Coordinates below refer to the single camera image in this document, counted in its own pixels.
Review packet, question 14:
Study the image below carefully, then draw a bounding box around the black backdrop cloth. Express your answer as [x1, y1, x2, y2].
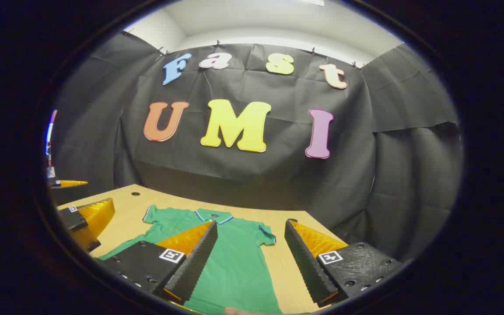
[51, 31, 462, 263]

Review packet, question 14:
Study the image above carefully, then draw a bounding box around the lit monitor screen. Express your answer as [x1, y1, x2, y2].
[45, 109, 58, 156]

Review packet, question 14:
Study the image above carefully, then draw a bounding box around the green T-shirt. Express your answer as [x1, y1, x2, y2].
[98, 205, 283, 315]

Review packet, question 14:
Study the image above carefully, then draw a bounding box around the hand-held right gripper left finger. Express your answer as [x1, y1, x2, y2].
[99, 220, 218, 306]

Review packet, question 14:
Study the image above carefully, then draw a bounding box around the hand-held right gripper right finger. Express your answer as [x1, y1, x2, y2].
[284, 219, 403, 308]

